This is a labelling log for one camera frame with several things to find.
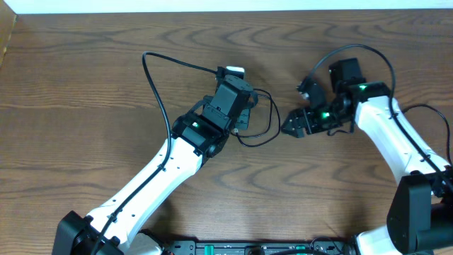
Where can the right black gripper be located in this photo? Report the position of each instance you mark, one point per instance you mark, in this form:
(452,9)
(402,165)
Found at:
(306,123)

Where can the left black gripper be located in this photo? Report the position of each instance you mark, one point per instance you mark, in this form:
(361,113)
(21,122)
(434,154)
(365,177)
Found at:
(245,120)

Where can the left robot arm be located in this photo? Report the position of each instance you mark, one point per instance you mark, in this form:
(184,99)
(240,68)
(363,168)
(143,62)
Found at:
(195,137)

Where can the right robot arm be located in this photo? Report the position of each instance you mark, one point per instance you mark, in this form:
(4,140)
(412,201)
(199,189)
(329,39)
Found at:
(419,220)

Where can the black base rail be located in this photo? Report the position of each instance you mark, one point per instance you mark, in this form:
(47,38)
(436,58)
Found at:
(193,246)

